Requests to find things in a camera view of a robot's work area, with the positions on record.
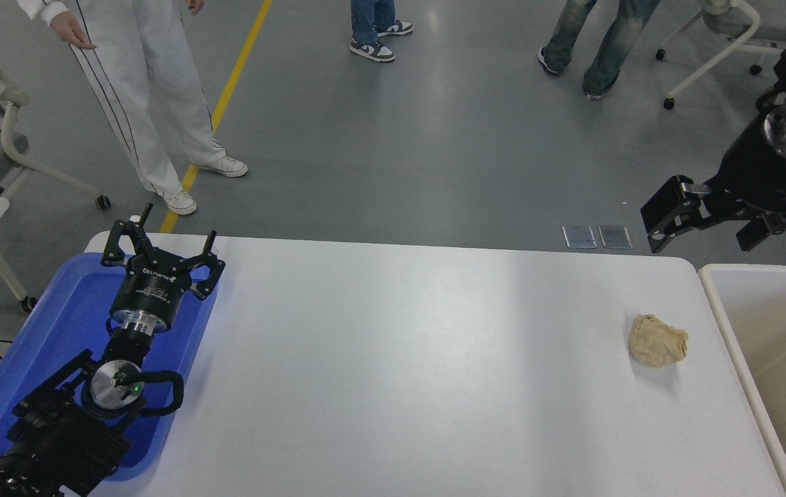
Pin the blue plastic tray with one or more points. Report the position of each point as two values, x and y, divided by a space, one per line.
68 317

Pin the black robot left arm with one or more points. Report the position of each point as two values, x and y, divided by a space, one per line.
54 442

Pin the person's left hand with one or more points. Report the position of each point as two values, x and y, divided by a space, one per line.
195 5

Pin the person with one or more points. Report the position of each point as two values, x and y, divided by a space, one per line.
151 90
610 48
365 21

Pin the metal floor plate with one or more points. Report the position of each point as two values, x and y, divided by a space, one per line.
615 237
580 237

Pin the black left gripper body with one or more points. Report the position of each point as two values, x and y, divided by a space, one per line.
148 293

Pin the person's right hand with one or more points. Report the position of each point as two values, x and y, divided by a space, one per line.
72 31

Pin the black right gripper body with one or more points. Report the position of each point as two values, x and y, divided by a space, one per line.
751 172

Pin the tan paper ball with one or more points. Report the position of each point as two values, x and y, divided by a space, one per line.
656 342

